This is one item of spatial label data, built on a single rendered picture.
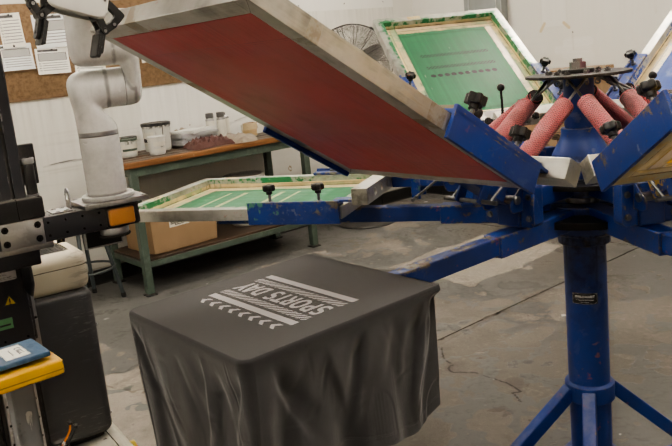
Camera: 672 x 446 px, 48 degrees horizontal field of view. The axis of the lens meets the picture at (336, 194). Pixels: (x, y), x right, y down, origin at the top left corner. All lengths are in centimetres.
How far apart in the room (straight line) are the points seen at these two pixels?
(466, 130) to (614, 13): 463
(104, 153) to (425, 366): 91
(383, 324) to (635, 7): 473
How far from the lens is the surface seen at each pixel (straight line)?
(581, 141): 229
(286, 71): 140
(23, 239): 189
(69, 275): 249
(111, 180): 191
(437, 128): 143
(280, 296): 159
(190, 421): 155
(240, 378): 131
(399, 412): 158
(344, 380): 145
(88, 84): 189
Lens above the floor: 144
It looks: 11 degrees down
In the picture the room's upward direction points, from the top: 6 degrees counter-clockwise
